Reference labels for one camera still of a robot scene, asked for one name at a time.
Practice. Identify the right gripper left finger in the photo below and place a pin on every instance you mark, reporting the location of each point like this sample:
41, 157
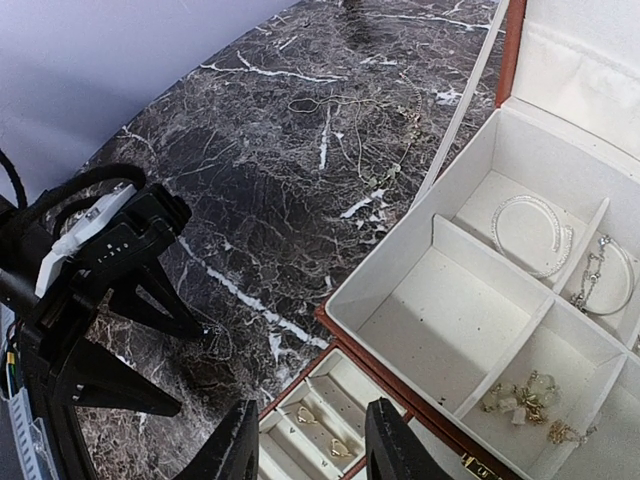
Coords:
232, 450

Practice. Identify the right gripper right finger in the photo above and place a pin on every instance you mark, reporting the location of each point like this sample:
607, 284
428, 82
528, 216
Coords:
393, 451

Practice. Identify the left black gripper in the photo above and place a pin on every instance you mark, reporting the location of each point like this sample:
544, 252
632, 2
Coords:
59, 363

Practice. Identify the red jewelry tray insert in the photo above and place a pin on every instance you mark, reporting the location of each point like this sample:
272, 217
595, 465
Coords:
337, 389

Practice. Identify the red jewelry box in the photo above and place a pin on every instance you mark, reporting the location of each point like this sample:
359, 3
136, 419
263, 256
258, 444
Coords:
504, 306

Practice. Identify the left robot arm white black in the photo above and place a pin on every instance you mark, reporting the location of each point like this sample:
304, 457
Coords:
28, 230

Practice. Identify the gold heart earring pair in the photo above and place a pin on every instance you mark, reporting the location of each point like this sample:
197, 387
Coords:
319, 436

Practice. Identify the thin silver bangle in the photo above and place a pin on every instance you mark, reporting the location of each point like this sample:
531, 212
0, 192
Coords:
528, 230

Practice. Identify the white slotted cable duct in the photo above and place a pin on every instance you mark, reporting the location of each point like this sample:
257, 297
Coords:
29, 440

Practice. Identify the gold necklace green stones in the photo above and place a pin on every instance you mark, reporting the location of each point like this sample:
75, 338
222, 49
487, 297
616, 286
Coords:
375, 131

